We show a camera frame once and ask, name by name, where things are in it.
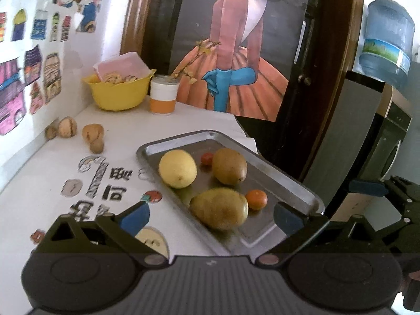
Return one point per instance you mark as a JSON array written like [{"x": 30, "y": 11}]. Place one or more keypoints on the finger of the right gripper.
[{"x": 369, "y": 188}]

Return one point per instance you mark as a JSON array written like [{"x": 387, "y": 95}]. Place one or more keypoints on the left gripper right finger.
[{"x": 300, "y": 230}]

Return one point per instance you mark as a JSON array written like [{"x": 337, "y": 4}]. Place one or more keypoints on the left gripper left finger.
[{"x": 122, "y": 229}]

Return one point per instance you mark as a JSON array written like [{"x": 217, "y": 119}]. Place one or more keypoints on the small orange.
[{"x": 257, "y": 200}]

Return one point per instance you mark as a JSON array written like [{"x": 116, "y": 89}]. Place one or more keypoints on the yellow-green pear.
[{"x": 220, "y": 208}]

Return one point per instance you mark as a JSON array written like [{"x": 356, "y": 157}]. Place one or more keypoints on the yellow lemon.
[{"x": 177, "y": 168}]

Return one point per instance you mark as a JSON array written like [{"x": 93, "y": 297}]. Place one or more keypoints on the small brown round fruit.
[{"x": 97, "y": 146}]

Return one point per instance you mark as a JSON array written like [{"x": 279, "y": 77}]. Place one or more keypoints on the brown kiwi-like fruit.
[{"x": 229, "y": 167}]

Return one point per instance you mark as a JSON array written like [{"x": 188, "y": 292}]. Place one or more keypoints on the large cracked brown fruit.
[{"x": 92, "y": 132}]

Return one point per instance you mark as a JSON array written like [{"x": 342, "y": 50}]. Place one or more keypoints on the small red tomato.
[{"x": 206, "y": 159}]

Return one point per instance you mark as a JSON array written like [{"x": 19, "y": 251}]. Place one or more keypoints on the small brown fruit back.
[{"x": 50, "y": 132}]

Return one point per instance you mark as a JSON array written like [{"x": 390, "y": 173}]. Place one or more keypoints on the grey black appliance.
[{"x": 364, "y": 105}]

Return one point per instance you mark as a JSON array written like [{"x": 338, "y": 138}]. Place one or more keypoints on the yellow bowl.
[{"x": 118, "y": 97}]

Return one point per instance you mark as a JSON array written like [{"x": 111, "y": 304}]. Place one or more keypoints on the blue water bottle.
[{"x": 388, "y": 42}]

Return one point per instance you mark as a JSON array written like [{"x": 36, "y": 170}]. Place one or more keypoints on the white orange cup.
[{"x": 163, "y": 94}]

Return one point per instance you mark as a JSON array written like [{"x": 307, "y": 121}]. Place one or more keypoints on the pink paper in bowl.
[{"x": 123, "y": 65}]

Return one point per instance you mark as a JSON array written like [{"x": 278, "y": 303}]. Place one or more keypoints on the yellow flower twig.
[{"x": 201, "y": 50}]

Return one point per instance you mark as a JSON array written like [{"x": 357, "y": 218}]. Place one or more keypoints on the girl orange dress poster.
[{"x": 247, "y": 74}]

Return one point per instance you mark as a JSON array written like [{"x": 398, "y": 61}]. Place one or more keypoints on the house drawings sheet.
[{"x": 32, "y": 51}]

